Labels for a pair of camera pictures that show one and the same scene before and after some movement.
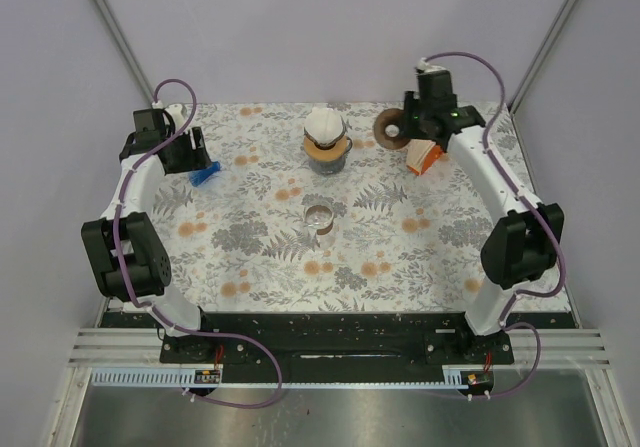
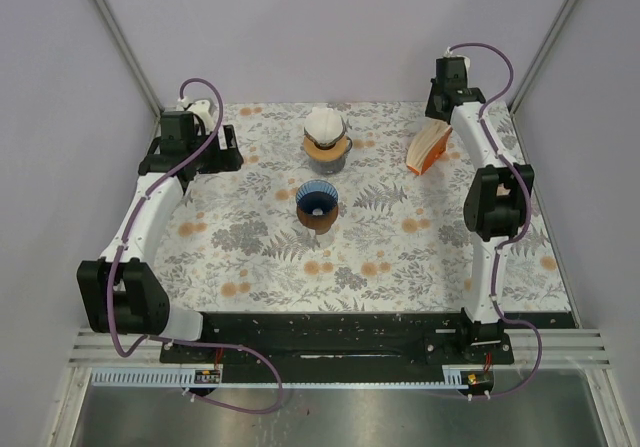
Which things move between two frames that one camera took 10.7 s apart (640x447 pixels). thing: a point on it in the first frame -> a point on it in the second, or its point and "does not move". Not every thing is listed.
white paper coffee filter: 323,125 does not move
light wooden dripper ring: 324,154 does not move
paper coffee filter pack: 422,154 does not move
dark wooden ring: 387,118 -> 321,223
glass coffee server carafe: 330,166 does not move
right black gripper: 409,104 -> 429,109
